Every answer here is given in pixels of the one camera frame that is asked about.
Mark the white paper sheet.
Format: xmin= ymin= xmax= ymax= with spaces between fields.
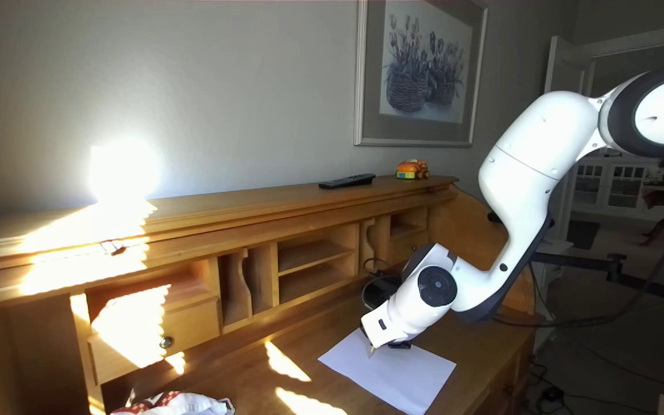
xmin=315 ymin=330 xmax=459 ymax=415

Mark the black plastic tray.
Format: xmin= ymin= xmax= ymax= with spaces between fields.
xmin=360 ymin=271 xmax=411 ymax=311

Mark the black power plug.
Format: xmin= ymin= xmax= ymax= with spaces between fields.
xmin=536 ymin=379 xmax=572 ymax=409

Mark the black remote control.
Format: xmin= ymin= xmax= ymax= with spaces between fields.
xmin=315 ymin=173 xmax=377 ymax=190

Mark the orange green toy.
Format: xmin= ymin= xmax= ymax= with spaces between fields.
xmin=393 ymin=157 xmax=430 ymax=181

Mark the wooden desk with hutch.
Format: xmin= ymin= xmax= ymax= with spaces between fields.
xmin=0 ymin=173 xmax=541 ymax=415

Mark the wooden desk drawer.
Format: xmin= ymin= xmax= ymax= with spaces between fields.
xmin=85 ymin=295 xmax=223 ymax=387

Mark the crumpled white red cloth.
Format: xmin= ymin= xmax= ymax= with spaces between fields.
xmin=109 ymin=389 xmax=238 ymax=415

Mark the framed flower picture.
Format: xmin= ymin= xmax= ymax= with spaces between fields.
xmin=353 ymin=0 xmax=490 ymax=149

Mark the small metal clip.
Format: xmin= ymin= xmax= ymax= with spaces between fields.
xmin=98 ymin=239 xmax=129 ymax=257

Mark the black camera stand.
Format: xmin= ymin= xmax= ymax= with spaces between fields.
xmin=532 ymin=249 xmax=664 ymax=309

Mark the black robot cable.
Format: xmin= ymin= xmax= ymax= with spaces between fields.
xmin=490 ymin=221 xmax=664 ymax=332

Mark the white door frame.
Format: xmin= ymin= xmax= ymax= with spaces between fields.
xmin=539 ymin=20 xmax=664 ymax=256

